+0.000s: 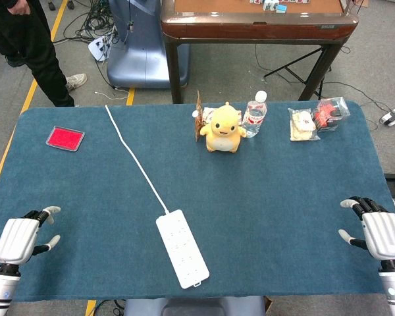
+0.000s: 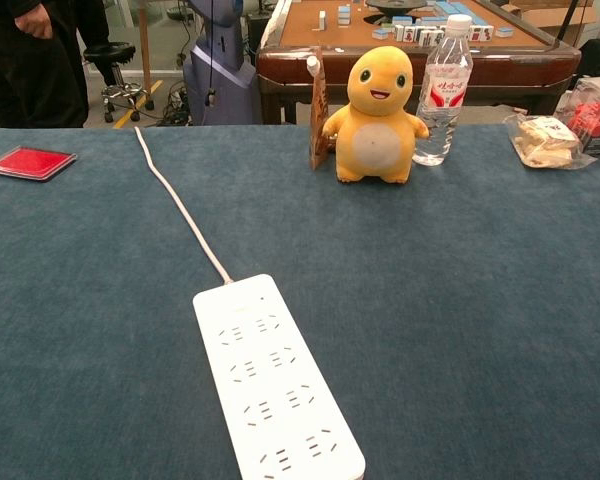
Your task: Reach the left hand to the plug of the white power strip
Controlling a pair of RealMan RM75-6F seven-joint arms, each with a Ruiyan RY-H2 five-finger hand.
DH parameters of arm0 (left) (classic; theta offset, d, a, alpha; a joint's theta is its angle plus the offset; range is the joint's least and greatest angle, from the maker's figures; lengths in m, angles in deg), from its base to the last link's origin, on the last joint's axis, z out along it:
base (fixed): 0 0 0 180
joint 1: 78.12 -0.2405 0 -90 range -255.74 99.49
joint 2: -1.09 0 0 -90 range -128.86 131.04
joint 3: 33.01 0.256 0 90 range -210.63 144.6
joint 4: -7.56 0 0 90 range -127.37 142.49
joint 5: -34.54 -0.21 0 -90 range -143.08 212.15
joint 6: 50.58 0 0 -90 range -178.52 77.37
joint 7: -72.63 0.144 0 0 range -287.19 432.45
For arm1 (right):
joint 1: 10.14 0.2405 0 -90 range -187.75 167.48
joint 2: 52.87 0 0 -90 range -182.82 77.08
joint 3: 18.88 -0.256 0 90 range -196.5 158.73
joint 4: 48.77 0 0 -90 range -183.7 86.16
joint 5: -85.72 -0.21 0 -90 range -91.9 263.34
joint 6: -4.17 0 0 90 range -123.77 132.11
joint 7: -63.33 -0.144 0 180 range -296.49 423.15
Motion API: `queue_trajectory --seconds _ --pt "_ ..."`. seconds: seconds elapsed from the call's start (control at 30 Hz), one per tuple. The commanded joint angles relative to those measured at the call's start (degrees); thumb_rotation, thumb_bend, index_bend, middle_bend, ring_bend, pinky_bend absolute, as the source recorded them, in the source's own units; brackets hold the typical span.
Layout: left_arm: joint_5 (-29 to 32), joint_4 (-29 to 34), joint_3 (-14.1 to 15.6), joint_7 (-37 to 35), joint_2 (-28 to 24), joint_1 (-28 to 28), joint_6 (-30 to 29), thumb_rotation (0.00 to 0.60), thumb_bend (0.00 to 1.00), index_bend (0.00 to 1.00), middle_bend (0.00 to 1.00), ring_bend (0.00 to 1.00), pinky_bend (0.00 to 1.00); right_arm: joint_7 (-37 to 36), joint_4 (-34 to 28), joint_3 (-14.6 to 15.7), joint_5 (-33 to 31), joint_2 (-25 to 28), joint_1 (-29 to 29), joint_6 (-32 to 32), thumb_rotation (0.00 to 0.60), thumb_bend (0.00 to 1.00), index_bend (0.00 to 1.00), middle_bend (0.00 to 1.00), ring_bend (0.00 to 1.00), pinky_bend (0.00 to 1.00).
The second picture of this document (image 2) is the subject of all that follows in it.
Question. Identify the clear plastic water bottle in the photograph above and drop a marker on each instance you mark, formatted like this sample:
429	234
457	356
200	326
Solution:
442	95

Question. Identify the purple robot base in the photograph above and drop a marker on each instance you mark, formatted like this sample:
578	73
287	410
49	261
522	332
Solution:
220	75

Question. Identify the red ink pad case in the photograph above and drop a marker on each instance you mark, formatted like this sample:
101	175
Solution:
30	162

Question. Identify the brown mahjong table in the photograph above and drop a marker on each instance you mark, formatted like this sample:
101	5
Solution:
405	45

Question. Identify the stacked blue mahjong tiles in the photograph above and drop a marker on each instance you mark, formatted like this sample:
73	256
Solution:
344	15

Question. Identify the clear bag of snacks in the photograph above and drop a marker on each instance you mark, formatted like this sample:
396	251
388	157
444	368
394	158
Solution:
545	142

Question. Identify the person in black clothes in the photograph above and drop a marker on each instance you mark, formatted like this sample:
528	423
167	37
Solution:
35	60

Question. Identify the black swivel stool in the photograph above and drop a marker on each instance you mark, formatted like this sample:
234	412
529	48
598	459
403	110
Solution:
117	75

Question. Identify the red items in plastic bag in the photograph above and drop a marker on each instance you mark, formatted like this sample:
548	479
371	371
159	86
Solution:
595	117

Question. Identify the white power strip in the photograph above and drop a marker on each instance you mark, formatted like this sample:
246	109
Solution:
275	380

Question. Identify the yellow plush dinosaur toy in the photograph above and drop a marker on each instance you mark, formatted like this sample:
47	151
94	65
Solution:
375	115

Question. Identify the white standing mahjong tile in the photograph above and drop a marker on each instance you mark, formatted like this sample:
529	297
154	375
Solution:
322	20

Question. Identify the brown spouted snack pouch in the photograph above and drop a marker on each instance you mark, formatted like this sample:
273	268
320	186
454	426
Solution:
319	115

